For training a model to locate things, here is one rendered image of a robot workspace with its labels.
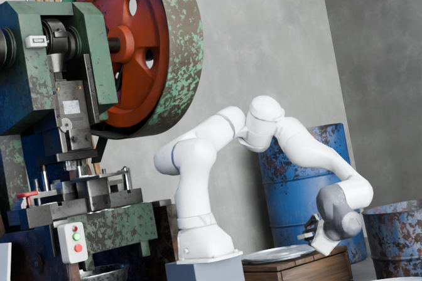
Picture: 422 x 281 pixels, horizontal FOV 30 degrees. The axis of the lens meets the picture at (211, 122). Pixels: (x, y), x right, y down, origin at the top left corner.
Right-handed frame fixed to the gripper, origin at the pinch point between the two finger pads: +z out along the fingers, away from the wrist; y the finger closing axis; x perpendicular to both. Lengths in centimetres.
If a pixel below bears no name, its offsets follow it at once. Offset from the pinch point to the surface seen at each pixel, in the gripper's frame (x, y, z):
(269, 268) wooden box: 12.2, -8.5, 9.3
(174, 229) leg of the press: 35, 14, 40
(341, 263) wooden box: -19.8, -12.4, 17.7
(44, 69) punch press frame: 75, 82, 32
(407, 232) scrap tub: -26.2, -6.4, -24.3
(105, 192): 60, 33, 40
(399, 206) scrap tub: -44.7, 3.9, 8.4
